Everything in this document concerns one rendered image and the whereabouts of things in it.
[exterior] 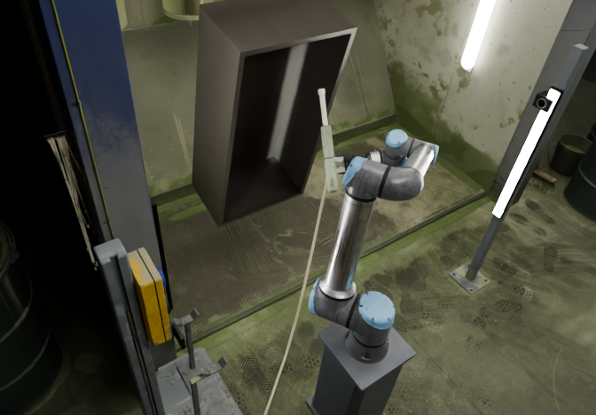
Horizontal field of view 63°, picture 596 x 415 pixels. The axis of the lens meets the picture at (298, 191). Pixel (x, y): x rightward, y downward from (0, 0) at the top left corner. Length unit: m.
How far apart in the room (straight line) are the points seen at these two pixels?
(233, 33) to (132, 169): 0.74
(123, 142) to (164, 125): 1.96
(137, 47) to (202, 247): 1.42
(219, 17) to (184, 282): 1.66
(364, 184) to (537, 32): 2.21
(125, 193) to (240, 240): 1.72
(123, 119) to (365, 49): 3.17
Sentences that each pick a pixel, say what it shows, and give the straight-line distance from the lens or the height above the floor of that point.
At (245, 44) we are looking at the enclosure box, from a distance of 2.00.
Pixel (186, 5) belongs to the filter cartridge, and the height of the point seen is 1.34.
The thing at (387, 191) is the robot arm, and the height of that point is 1.43.
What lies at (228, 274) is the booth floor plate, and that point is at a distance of 3.13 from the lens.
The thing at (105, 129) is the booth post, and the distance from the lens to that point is 1.54.
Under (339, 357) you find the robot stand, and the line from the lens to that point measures 2.14.
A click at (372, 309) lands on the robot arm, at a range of 1.96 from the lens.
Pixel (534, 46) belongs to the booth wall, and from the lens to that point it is 3.64.
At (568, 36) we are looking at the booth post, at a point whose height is 1.37.
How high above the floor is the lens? 2.47
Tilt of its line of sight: 41 degrees down
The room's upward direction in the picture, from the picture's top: 6 degrees clockwise
